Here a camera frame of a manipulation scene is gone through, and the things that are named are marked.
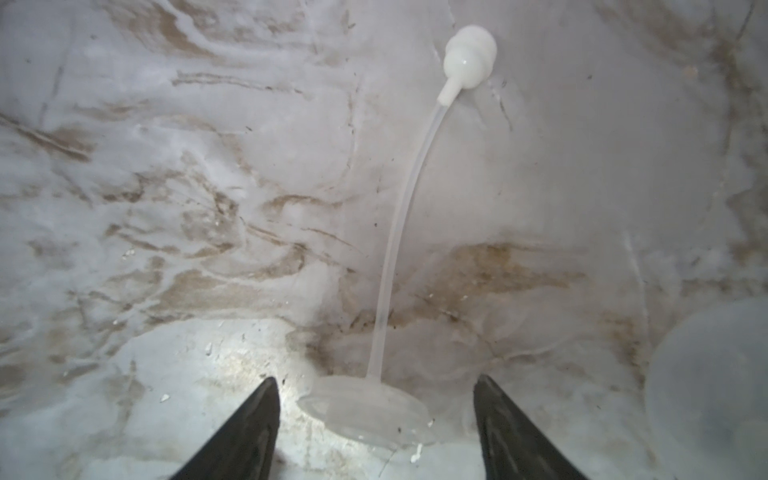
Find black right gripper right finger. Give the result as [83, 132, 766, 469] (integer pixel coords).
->
[473, 374, 586, 480]

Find clear silicone nipple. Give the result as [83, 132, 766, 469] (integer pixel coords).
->
[644, 297, 767, 479]

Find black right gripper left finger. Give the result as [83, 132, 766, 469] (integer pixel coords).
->
[172, 377, 280, 480]

